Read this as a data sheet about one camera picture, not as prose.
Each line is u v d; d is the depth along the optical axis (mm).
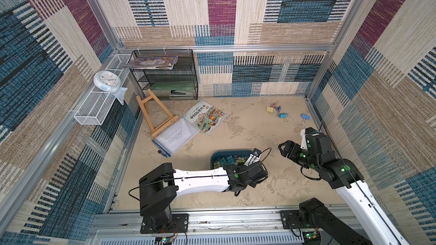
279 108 1087
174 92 1116
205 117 1101
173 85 1110
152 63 863
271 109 1110
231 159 893
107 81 754
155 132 984
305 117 1082
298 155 622
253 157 682
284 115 1095
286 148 649
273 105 1143
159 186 466
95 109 914
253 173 592
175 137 1013
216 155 899
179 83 1104
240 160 899
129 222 1022
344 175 461
